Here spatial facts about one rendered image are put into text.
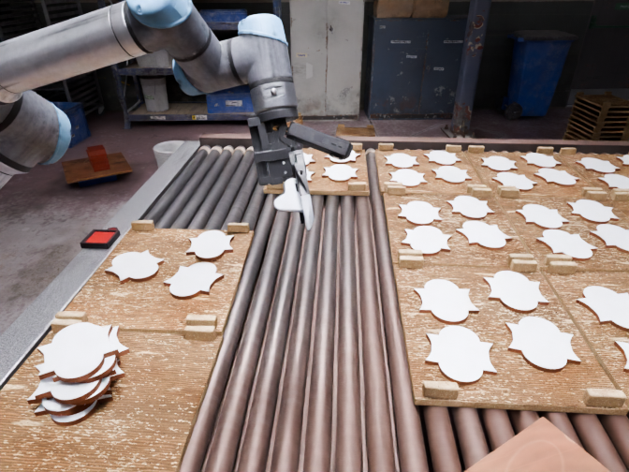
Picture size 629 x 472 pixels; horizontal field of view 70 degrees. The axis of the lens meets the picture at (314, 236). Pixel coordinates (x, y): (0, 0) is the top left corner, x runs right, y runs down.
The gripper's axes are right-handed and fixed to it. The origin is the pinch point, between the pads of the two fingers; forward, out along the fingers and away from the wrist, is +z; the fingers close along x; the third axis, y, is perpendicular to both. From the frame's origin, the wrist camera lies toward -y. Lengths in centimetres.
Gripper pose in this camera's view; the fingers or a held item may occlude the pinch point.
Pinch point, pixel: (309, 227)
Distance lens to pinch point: 79.4
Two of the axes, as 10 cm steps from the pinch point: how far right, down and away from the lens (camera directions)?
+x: 0.9, 1.0, -9.9
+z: 1.8, 9.8, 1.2
